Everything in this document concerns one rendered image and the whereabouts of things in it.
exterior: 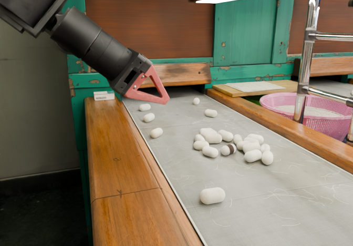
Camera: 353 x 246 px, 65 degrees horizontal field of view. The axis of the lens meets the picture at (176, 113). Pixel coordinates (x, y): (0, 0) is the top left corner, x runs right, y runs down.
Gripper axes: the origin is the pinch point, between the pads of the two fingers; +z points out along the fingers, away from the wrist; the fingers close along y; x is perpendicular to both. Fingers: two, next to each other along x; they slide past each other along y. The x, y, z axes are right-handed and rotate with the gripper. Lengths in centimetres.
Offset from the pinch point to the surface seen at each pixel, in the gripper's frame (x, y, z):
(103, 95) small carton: 11.5, 39.9, -0.2
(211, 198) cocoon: 6.5, -15.3, 8.4
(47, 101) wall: 46, 126, -5
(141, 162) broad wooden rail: 10.4, -3.8, 2.2
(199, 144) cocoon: 3.0, 1.9, 12.9
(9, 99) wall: 56, 126, -22
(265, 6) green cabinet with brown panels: -48, 48, 28
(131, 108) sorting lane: 9.4, 36.8, 8.3
